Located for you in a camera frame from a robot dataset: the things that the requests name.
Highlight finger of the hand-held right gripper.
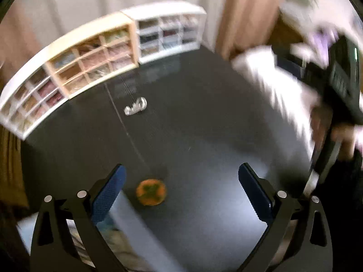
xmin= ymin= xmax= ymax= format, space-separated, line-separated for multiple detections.
xmin=273 ymin=51 xmax=311 ymax=83

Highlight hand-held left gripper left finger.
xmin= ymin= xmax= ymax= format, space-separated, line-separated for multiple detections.
xmin=30 ymin=163 xmax=127 ymax=272

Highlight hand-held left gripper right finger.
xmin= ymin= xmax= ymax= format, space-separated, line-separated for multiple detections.
xmin=238 ymin=163 xmax=334 ymax=272

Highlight orange felt persimmon charm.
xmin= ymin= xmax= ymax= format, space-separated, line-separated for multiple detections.
xmin=136 ymin=178 xmax=167 ymax=206

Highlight white storage box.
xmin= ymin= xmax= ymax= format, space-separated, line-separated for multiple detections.
xmin=17 ymin=188 xmax=185 ymax=272

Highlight clear hair clip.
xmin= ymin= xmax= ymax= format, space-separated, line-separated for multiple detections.
xmin=124 ymin=97 xmax=147 ymax=116

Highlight person's right hand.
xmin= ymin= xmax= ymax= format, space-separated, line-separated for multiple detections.
xmin=310 ymin=106 xmax=363 ymax=162

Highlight pink curtain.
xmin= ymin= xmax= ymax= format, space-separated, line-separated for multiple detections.
xmin=215 ymin=0 xmax=285 ymax=61
xmin=0 ymin=3 xmax=43 ymax=83

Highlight wooden desk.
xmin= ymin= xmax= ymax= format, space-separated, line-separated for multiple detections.
xmin=0 ymin=127 xmax=29 ymax=208

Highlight white drawer organizer amber beads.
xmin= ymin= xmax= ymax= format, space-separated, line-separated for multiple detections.
xmin=0 ymin=45 xmax=69 ymax=140

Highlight white drawer organizer dark beads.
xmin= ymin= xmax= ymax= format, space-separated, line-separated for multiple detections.
xmin=122 ymin=0 xmax=207 ymax=65

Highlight beige wooden drawer organizer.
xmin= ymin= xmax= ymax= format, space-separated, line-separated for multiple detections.
xmin=45 ymin=13 xmax=140 ymax=100

